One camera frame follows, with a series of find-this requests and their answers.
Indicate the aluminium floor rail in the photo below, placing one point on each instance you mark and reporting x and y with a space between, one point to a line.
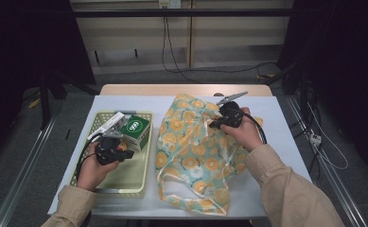
339 189
24 170

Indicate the dark round table grommet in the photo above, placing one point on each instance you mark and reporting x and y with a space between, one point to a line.
218 94

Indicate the green and white cube box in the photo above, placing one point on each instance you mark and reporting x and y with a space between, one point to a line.
134 127

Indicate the orange print cloth bag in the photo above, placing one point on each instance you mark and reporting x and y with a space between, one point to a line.
191 151

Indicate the pale yellow plastic basket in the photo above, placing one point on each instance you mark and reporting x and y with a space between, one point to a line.
131 176

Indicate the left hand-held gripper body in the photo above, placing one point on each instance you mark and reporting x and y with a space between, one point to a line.
107 151

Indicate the white power strip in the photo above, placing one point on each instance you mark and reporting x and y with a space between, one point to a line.
315 138

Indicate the long green and white box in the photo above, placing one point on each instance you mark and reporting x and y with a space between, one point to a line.
112 121

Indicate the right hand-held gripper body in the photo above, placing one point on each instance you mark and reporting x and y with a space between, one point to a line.
232 113

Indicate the small black stick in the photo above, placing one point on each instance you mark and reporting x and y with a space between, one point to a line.
67 134

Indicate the person's right hand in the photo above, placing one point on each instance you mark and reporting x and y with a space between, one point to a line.
246 134

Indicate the white wall socket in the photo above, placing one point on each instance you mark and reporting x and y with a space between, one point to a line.
170 3

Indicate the black curtain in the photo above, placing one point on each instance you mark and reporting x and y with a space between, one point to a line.
21 47
345 63

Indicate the person's left hand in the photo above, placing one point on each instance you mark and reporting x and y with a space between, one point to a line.
91 171

